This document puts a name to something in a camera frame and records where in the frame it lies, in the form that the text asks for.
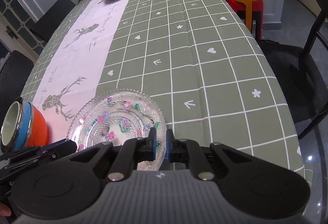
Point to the red plastic stool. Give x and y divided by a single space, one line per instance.
253 16

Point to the person's left hand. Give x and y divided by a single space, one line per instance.
4 210

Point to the beaded glass plate pink flowers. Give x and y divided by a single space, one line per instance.
115 116

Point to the green ceramic bowl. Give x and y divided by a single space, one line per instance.
11 124

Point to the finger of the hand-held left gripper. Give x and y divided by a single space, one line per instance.
61 148

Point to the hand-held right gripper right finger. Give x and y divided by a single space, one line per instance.
168 146

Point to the white deer print table runner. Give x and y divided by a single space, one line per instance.
87 42

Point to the blue steel-lined bowl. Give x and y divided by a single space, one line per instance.
24 126

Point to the black wooden chair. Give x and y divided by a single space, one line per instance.
294 73

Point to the orange steel-lined bowl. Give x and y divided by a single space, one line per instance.
39 129

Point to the green checked tablecloth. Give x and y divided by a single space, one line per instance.
205 60

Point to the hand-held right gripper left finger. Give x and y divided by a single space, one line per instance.
153 144

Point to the glass panel cabinet door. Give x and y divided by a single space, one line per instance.
18 16

